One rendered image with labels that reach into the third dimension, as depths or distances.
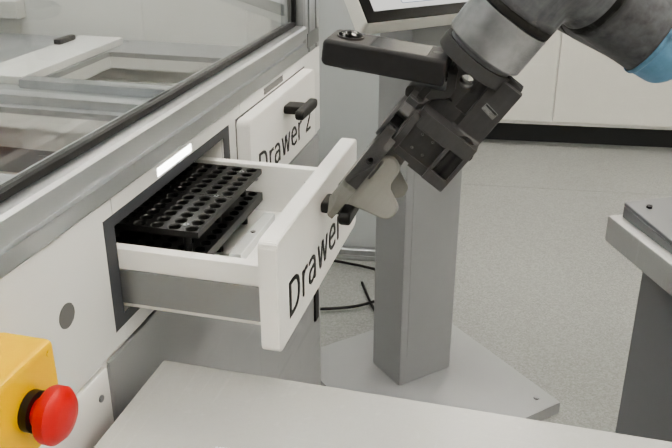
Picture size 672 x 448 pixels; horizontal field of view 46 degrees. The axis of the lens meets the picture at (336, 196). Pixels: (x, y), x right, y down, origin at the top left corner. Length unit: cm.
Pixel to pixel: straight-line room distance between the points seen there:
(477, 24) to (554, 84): 309
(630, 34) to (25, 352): 53
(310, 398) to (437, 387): 126
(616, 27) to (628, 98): 313
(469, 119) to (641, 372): 63
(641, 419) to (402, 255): 74
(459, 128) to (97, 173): 32
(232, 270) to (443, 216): 117
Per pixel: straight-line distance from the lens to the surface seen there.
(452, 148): 71
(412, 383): 200
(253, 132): 99
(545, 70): 375
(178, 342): 90
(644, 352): 123
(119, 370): 79
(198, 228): 76
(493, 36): 68
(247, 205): 88
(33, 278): 64
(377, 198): 74
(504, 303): 245
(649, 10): 72
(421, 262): 184
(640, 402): 126
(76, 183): 67
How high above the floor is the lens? 122
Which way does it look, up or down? 23 degrees down
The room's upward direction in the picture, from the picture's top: straight up
